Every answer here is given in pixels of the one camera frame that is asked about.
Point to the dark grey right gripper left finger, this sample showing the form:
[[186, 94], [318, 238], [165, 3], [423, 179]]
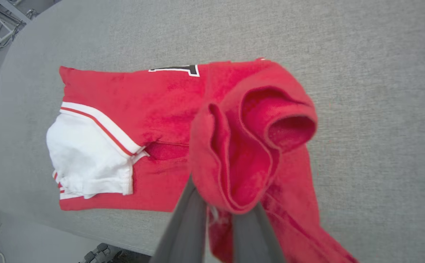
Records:
[[185, 230]]

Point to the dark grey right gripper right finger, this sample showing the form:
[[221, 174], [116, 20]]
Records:
[[254, 237]]

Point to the red and white jersey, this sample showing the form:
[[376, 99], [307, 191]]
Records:
[[161, 106]]

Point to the grey fabric sofa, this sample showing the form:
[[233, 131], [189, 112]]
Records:
[[362, 91]]

